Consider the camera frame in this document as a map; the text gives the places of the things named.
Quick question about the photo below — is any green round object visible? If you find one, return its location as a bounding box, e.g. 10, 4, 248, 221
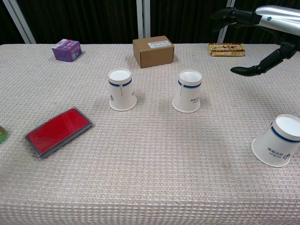
0, 125, 8, 144

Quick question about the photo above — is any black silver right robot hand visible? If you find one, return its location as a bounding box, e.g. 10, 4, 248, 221
210, 5, 300, 77

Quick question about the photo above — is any brown cardboard box white label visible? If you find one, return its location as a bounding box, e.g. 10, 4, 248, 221
132, 35, 175, 69

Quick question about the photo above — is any purple small carton box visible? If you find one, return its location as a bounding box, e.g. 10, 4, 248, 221
51, 38, 83, 62

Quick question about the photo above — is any black pleated curtain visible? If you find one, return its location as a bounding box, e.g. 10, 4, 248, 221
0, 0, 300, 45

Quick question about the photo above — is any beige woven tablecloth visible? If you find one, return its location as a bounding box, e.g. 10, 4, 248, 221
0, 43, 300, 225

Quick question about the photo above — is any white metal frame post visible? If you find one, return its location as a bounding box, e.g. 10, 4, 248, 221
2, 0, 37, 45
136, 0, 151, 39
217, 0, 236, 44

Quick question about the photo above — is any yellow flat printed box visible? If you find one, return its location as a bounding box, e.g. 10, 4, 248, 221
208, 43, 246, 57

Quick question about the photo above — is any red stamp pad case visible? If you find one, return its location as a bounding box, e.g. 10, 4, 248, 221
23, 106, 93, 159

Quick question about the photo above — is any white paper cup blue stripe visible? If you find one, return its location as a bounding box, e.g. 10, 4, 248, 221
172, 69, 203, 113
107, 68, 138, 112
251, 114, 300, 167

